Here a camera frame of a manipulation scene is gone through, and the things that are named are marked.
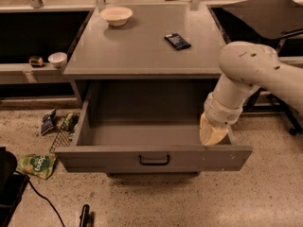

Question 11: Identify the yellow black tape measure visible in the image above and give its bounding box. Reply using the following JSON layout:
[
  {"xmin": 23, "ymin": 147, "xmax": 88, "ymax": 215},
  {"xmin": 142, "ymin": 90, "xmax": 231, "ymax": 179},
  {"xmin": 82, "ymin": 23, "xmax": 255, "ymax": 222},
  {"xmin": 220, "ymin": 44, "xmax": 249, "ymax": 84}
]
[{"xmin": 28, "ymin": 56, "xmax": 44, "ymax": 67}]

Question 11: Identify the small white bowl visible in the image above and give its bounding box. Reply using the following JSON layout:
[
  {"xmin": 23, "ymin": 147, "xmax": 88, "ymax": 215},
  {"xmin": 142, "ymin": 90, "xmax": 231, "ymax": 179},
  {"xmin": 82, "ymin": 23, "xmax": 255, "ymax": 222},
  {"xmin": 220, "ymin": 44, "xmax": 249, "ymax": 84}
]
[{"xmin": 48, "ymin": 52, "xmax": 67, "ymax": 68}]

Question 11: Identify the black cable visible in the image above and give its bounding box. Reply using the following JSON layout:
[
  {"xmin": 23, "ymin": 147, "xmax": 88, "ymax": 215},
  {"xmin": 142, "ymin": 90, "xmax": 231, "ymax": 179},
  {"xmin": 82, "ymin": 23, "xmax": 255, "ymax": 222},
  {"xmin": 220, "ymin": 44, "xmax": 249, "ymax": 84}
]
[{"xmin": 27, "ymin": 179, "xmax": 66, "ymax": 227}]

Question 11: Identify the grey top drawer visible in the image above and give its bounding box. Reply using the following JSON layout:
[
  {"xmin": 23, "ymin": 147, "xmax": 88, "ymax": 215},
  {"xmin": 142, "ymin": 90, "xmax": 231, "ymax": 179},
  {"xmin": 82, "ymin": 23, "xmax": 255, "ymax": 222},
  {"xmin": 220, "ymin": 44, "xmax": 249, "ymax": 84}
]
[{"xmin": 55, "ymin": 79, "xmax": 252, "ymax": 174}]

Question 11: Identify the grey drawer cabinet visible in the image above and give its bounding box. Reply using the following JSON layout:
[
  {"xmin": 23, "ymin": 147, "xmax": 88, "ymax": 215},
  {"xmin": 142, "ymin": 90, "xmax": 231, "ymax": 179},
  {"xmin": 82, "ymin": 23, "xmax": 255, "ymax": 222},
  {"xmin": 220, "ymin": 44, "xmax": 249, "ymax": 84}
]
[{"xmin": 62, "ymin": 2, "xmax": 241, "ymax": 178}]

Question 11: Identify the black floor object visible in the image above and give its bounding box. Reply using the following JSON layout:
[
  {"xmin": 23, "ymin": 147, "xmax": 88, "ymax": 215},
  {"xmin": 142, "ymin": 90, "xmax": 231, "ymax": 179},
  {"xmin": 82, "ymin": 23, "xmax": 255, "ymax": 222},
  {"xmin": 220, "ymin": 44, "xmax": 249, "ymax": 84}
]
[{"xmin": 80, "ymin": 204, "xmax": 90, "ymax": 227}]

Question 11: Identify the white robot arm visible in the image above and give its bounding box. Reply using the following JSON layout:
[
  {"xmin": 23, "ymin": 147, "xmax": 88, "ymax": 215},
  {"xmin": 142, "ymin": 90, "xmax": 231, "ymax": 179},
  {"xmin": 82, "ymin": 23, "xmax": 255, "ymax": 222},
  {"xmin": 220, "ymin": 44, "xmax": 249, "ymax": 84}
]
[{"xmin": 200, "ymin": 42, "xmax": 303, "ymax": 146}]

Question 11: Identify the blue white snack bag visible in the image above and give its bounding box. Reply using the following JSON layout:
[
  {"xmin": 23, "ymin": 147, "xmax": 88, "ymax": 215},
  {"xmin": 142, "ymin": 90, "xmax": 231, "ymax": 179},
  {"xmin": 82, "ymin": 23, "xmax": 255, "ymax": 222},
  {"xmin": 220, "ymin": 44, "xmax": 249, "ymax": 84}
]
[{"xmin": 41, "ymin": 109, "xmax": 57, "ymax": 135}]

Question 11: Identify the dark blue snack packet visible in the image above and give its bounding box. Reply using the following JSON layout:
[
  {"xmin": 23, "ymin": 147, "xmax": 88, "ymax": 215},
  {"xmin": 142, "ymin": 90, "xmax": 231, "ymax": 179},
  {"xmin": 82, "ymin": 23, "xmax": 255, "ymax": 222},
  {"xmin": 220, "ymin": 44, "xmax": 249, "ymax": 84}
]
[{"xmin": 165, "ymin": 33, "xmax": 191, "ymax": 50}]

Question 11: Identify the large beige bowl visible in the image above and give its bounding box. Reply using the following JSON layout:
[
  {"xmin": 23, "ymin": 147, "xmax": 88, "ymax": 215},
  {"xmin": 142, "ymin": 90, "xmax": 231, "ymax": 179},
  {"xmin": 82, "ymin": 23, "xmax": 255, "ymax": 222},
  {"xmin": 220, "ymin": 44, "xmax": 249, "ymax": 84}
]
[{"xmin": 100, "ymin": 7, "xmax": 133, "ymax": 26}]

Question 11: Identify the black wire basket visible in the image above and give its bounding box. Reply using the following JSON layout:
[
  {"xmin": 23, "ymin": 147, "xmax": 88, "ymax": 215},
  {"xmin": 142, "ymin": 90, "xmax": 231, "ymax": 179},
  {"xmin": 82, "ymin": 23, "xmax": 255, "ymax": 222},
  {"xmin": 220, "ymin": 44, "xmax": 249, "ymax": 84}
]
[{"xmin": 49, "ymin": 124, "xmax": 75, "ymax": 153}]

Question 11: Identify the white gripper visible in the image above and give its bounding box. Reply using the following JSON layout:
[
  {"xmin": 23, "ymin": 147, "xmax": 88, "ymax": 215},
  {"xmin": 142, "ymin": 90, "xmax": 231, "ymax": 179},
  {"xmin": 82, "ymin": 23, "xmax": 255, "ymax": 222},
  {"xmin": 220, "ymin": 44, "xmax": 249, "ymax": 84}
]
[{"xmin": 200, "ymin": 93, "xmax": 242, "ymax": 146}]

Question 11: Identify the green snack bag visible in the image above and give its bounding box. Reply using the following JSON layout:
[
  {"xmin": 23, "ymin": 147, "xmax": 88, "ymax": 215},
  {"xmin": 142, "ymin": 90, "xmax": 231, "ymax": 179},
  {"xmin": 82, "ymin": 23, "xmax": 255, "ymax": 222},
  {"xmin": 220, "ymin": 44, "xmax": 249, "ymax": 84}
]
[{"xmin": 61, "ymin": 113, "xmax": 80, "ymax": 131}]

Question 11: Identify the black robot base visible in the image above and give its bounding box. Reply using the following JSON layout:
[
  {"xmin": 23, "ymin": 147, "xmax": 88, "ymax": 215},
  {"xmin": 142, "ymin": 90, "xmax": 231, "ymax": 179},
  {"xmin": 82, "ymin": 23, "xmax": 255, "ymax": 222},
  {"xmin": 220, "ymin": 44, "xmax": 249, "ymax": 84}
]
[{"xmin": 0, "ymin": 147, "xmax": 29, "ymax": 227}]

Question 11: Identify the green chip bag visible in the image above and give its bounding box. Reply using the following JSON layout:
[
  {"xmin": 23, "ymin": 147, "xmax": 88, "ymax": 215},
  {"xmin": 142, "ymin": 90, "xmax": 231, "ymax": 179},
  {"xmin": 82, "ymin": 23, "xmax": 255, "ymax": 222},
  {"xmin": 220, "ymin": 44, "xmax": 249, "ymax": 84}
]
[{"xmin": 17, "ymin": 154, "xmax": 56, "ymax": 180}]

